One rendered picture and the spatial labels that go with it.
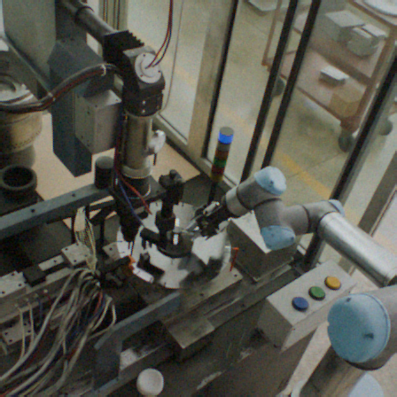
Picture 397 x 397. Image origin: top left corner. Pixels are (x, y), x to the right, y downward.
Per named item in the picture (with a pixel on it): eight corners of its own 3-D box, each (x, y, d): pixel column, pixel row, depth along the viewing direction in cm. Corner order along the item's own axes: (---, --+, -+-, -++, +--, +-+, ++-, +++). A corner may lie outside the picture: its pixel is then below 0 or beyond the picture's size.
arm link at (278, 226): (315, 235, 135) (299, 193, 138) (273, 242, 131) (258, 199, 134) (300, 246, 141) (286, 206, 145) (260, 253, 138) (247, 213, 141)
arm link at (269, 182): (273, 193, 133) (261, 161, 136) (241, 213, 140) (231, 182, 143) (293, 195, 138) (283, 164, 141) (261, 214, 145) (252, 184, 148)
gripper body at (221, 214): (187, 220, 151) (216, 200, 143) (204, 206, 157) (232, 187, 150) (204, 243, 151) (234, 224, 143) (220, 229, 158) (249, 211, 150)
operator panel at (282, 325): (316, 287, 185) (330, 258, 175) (341, 311, 180) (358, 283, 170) (254, 327, 171) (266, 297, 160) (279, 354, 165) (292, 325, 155)
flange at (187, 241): (184, 261, 158) (185, 256, 157) (149, 247, 160) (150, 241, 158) (198, 236, 166) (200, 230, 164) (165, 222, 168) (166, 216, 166)
